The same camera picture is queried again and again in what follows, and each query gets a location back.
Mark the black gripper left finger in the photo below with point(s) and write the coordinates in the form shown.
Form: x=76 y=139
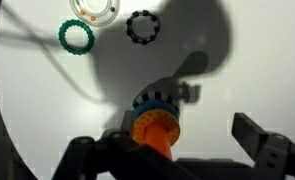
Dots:
x=118 y=154

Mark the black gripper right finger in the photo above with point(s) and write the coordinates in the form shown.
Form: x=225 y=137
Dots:
x=273 y=153

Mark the orange peg stand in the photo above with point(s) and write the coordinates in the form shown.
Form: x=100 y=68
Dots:
x=156 y=136

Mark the white round table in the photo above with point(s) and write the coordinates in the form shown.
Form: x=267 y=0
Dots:
x=235 y=56

